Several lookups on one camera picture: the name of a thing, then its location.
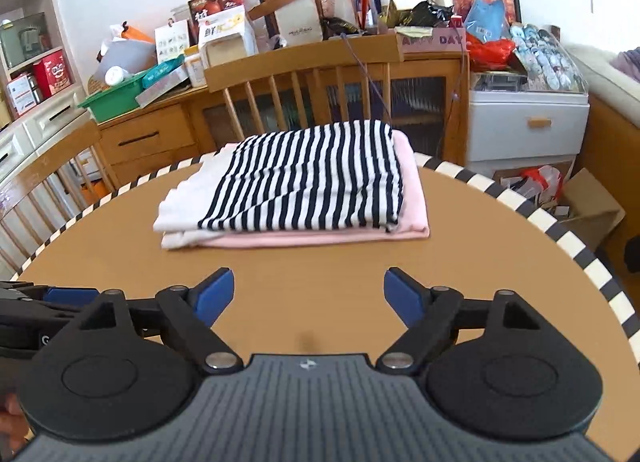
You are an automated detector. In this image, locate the wooden sideboard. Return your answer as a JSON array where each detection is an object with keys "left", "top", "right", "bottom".
[{"left": 96, "top": 34, "right": 472, "bottom": 189}]

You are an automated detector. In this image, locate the red plastic bag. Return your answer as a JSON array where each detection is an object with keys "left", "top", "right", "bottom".
[{"left": 466, "top": 34, "right": 517, "bottom": 72}]

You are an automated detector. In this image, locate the grey flat box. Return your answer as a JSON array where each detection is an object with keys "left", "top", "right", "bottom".
[{"left": 134, "top": 71, "right": 192, "bottom": 109}]

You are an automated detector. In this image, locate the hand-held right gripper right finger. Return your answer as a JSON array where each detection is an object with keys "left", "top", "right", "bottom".
[{"left": 375, "top": 267, "right": 576, "bottom": 375}]

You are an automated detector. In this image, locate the red white box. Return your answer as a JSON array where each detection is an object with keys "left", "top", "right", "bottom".
[{"left": 6, "top": 71, "right": 44, "bottom": 116}]

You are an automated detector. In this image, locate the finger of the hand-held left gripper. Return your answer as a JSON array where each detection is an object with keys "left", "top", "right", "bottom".
[{"left": 43, "top": 287, "right": 102, "bottom": 311}]

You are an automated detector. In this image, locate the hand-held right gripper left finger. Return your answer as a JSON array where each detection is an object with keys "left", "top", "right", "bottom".
[{"left": 42, "top": 267, "right": 235, "bottom": 375}]

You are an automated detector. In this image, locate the folded pink cloth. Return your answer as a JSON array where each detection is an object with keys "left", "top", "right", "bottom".
[{"left": 200, "top": 133, "right": 431, "bottom": 249}]

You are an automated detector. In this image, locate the person's left hand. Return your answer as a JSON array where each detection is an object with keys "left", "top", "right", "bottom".
[{"left": 0, "top": 393, "right": 29, "bottom": 458}]

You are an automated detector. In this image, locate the navy white striped shirt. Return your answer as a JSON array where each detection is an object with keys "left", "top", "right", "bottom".
[{"left": 152, "top": 119, "right": 407, "bottom": 249}]

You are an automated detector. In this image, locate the white drawer cabinet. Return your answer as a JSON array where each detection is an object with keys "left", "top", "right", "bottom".
[{"left": 466, "top": 86, "right": 592, "bottom": 176}]

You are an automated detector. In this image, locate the white paper bag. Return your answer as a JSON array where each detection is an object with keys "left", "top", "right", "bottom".
[{"left": 154, "top": 19, "right": 192, "bottom": 64}]

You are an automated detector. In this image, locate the cardboard box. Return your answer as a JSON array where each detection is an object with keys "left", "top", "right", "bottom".
[{"left": 554, "top": 167, "right": 627, "bottom": 254}]

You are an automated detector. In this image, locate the blue cloth bag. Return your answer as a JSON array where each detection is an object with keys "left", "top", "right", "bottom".
[{"left": 464, "top": 0, "right": 512, "bottom": 42}]

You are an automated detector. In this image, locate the white shelf unit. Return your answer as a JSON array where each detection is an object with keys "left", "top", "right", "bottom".
[{"left": 0, "top": 0, "right": 83, "bottom": 144}]

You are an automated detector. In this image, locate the wooden spindle chair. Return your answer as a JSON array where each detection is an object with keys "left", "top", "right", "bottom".
[
  {"left": 0, "top": 121, "right": 119, "bottom": 284},
  {"left": 204, "top": 49, "right": 406, "bottom": 154}
]

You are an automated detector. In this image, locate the pink lettered box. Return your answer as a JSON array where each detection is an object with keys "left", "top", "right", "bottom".
[{"left": 394, "top": 26, "right": 469, "bottom": 62}]

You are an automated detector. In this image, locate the white carton box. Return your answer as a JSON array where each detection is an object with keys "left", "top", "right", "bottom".
[{"left": 196, "top": 4, "right": 259, "bottom": 69}]

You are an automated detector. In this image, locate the green plastic tray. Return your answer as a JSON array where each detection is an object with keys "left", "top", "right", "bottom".
[{"left": 76, "top": 69, "right": 152, "bottom": 124}]

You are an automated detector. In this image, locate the white plastic jug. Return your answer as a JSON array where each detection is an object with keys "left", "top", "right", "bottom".
[{"left": 94, "top": 36, "right": 157, "bottom": 86}]

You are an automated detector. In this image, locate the canvas bag with brown strap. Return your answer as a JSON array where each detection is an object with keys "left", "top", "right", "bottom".
[{"left": 246, "top": 0, "right": 329, "bottom": 49}]

